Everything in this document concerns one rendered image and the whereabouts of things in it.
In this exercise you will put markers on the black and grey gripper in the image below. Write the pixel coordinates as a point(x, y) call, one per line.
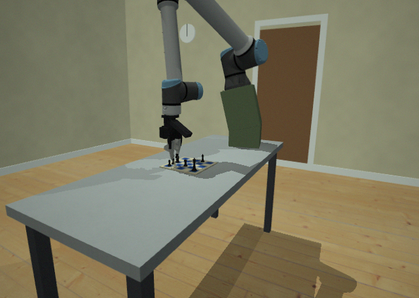
point(172, 135)

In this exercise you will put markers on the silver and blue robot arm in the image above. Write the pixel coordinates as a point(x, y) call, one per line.
point(251, 53)

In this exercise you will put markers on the blue and cream chessboard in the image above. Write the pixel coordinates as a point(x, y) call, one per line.
point(200, 166)

